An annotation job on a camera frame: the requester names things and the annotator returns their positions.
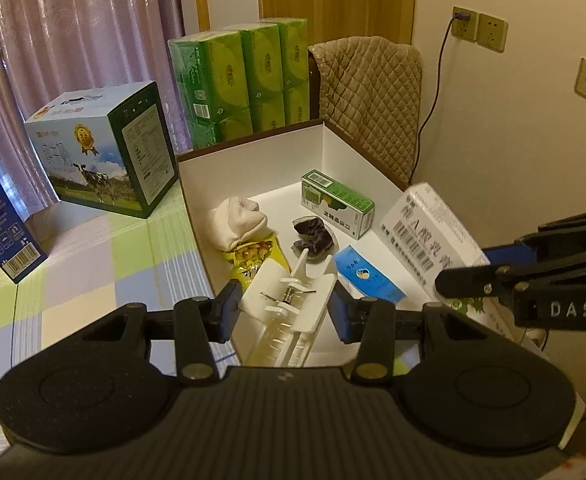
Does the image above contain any dark velvet scrunchie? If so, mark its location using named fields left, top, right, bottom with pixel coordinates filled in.
left=292, top=216, right=337, bottom=262

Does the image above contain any cow picture milk box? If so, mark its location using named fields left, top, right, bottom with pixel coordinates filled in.
left=24, top=81, right=177, bottom=218

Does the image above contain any green medicine box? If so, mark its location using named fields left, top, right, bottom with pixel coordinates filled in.
left=301, top=169, right=375, bottom=240

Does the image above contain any white sock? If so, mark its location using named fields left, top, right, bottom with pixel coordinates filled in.
left=207, top=196, right=270, bottom=252

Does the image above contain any checked bed sheet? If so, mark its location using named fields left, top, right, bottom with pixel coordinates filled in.
left=0, top=185, right=212, bottom=453

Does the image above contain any pink curtain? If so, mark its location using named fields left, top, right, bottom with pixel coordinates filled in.
left=0, top=0, right=191, bottom=217

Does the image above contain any quilted beige chair cover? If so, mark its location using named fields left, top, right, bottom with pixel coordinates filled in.
left=309, top=36, right=422, bottom=184

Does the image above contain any brown shoe box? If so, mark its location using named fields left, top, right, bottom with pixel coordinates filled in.
left=178, top=120, right=434, bottom=366

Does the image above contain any wall power socket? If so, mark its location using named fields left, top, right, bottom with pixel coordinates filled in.
left=451, top=6, right=509, bottom=53

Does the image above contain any yellow snack pouch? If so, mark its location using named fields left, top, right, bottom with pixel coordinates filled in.
left=223, top=233, right=290, bottom=292

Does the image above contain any white ointment box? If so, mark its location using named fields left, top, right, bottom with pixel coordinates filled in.
left=379, top=182, right=541, bottom=354

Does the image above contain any black power cable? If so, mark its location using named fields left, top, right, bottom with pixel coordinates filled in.
left=407, top=13, right=472, bottom=187

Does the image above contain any green tissue pack bundle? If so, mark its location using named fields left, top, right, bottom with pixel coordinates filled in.
left=168, top=18, right=310, bottom=150

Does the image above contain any blue hand cream tube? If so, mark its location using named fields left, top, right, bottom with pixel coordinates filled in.
left=333, top=245, right=407, bottom=304

